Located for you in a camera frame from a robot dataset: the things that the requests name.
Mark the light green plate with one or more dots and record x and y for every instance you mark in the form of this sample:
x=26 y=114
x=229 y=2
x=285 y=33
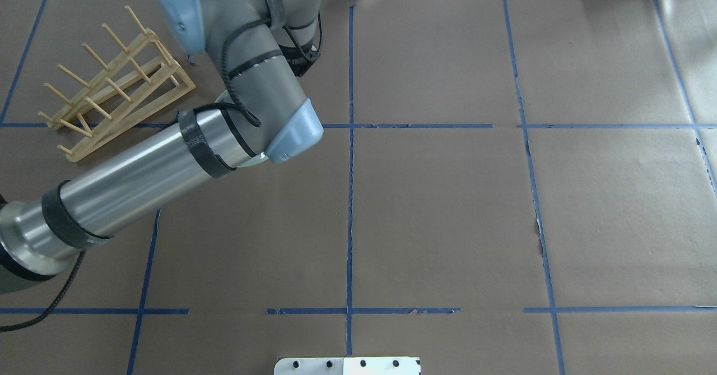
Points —
x=257 y=160

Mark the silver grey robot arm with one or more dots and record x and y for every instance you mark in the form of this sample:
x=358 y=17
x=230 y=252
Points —
x=260 y=48

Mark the wooden dish rack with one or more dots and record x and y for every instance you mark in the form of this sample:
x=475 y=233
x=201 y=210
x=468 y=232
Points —
x=139 y=82

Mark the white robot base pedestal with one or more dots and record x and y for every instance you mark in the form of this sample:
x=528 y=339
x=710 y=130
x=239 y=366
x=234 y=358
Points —
x=349 y=365

